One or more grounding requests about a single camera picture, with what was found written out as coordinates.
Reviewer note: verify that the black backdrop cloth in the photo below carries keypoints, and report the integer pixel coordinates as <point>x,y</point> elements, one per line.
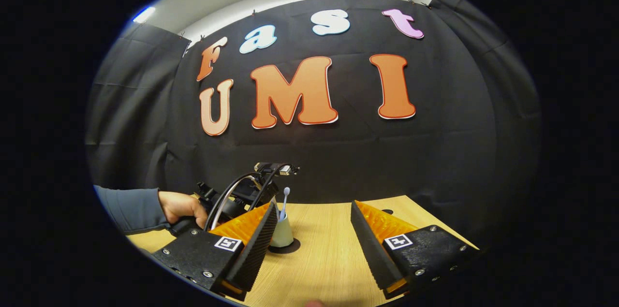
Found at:
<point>338,171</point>

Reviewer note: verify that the white toothbrush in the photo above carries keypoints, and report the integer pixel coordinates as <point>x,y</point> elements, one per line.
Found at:
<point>286,191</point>

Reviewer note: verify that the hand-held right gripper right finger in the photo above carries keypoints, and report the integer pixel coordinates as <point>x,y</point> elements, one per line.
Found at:
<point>375,254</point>

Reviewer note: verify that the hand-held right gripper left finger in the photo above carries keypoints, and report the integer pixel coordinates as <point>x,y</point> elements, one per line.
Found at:
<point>256,254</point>

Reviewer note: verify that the dark brown round coaster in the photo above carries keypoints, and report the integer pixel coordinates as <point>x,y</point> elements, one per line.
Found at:
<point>295,247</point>

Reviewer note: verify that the ceiling light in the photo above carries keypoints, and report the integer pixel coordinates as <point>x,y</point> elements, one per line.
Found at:
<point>144,14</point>

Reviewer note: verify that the wooden desktop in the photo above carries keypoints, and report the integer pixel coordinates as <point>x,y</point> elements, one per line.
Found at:
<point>324,258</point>

